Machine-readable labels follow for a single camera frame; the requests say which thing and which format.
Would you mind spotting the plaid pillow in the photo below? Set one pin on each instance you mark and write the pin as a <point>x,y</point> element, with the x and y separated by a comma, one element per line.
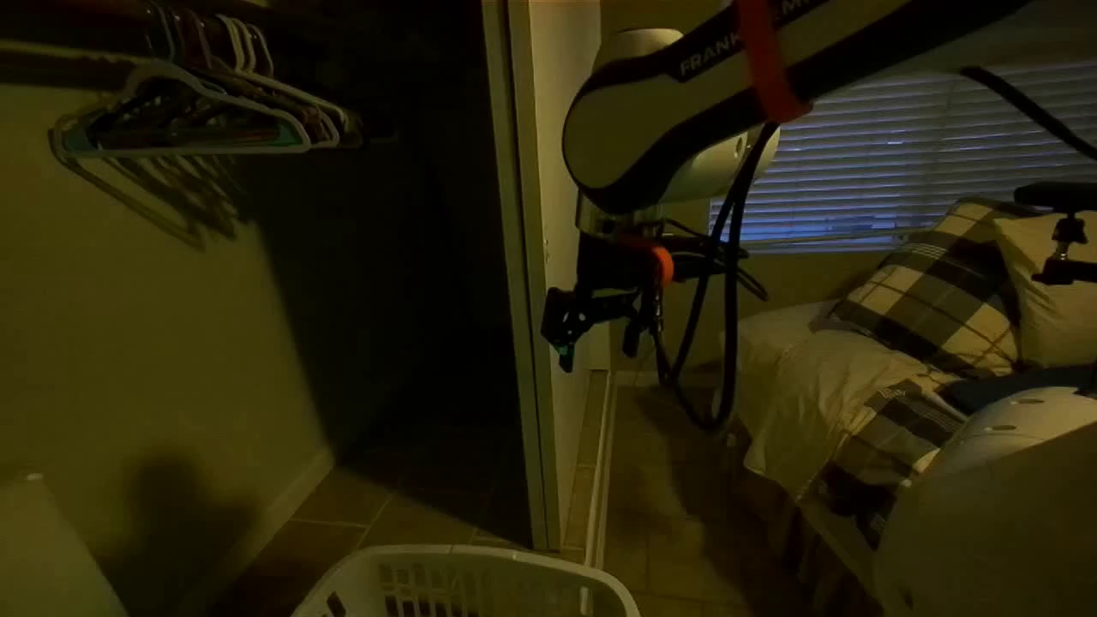
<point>944,294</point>

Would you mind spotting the window blinds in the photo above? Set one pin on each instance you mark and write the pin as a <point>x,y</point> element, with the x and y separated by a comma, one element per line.
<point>889,155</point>

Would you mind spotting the teal plastic hanger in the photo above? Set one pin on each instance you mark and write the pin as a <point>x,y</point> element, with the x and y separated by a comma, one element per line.
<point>172,117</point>

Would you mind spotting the white closet door frame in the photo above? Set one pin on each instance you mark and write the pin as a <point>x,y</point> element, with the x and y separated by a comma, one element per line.
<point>535,59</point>

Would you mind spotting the white pillow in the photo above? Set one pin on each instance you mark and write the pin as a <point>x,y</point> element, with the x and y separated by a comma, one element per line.
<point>1057,323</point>

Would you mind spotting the plaid blanket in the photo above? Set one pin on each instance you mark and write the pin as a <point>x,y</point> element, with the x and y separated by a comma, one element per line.
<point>889,448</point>

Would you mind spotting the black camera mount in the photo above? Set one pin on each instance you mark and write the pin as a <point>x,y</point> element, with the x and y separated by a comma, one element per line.
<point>1069,201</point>

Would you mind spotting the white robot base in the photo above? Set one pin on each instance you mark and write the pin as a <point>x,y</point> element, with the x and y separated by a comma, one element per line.
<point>1006,515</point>

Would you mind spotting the white plastic hangers bundle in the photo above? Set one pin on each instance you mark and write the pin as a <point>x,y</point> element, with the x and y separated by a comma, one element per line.
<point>234,56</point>

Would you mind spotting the bed with white sheet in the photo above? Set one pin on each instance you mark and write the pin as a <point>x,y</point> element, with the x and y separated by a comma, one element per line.
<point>805,384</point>

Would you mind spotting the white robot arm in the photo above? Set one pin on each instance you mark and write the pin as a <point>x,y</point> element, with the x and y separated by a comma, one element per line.
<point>640,123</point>

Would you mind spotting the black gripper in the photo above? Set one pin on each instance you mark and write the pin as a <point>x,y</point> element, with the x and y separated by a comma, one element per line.
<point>620,278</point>

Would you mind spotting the white laundry basket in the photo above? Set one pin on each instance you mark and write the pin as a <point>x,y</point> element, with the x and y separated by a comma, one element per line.
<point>464,579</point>

